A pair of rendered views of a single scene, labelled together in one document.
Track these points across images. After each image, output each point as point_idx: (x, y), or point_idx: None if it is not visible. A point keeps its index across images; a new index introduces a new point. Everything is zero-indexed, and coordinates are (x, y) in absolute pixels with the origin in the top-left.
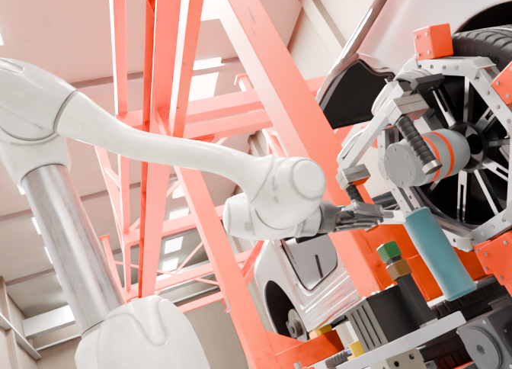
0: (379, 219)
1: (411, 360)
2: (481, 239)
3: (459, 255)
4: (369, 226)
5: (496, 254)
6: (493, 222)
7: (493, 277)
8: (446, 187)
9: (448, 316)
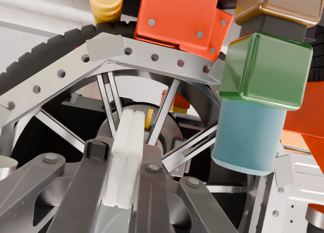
0: (98, 159)
1: None
2: (190, 57)
3: (305, 114)
4: (185, 182)
5: (183, 21)
6: (147, 61)
7: (224, 3)
8: (228, 177)
9: None
